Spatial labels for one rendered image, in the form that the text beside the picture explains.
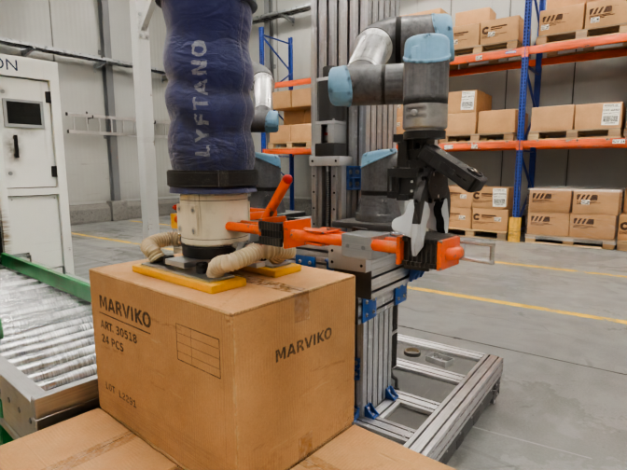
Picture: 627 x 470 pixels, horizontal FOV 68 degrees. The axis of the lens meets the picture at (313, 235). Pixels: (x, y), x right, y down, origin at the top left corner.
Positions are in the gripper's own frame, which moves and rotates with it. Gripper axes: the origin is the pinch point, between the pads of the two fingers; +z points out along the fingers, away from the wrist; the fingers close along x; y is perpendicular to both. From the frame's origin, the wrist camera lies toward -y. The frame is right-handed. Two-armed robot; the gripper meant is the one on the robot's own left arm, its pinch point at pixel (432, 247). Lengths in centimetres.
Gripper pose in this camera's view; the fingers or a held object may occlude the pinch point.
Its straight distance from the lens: 83.6
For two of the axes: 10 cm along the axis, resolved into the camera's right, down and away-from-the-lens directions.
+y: -7.6, -0.9, 6.4
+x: -6.5, 1.1, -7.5
